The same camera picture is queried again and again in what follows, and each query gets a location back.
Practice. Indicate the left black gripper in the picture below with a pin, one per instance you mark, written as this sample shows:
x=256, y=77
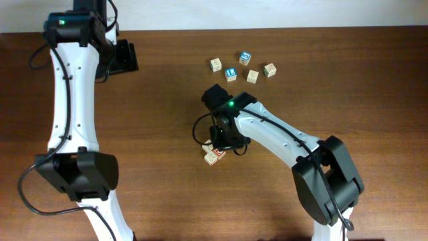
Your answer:
x=128, y=60

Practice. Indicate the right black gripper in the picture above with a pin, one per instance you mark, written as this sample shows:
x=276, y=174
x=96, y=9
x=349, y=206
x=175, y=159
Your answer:
x=221, y=144

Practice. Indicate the red letter E block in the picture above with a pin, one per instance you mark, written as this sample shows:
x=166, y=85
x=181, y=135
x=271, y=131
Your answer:
x=219, y=154

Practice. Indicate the green edged wooden block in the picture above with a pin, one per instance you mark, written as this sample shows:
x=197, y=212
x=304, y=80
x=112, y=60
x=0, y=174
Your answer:
x=269, y=70
x=207, y=146

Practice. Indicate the plain wooden picture block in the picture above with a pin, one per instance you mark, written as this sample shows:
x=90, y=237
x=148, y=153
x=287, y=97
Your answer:
x=211, y=158

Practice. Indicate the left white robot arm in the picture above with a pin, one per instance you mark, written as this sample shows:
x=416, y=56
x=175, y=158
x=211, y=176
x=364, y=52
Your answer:
x=85, y=50

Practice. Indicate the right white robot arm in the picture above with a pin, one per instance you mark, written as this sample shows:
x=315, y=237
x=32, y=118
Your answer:
x=327, y=181

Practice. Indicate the blue letter L block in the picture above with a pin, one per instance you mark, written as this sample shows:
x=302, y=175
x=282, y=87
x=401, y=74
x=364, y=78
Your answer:
x=230, y=74

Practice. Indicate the plain wooden block centre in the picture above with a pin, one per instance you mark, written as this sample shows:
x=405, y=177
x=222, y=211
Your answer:
x=252, y=76

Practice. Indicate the plain wooden block far left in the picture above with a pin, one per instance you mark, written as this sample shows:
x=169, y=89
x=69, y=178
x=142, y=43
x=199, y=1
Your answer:
x=215, y=64

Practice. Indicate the blue number five block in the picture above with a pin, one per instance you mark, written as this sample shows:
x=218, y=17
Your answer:
x=245, y=58

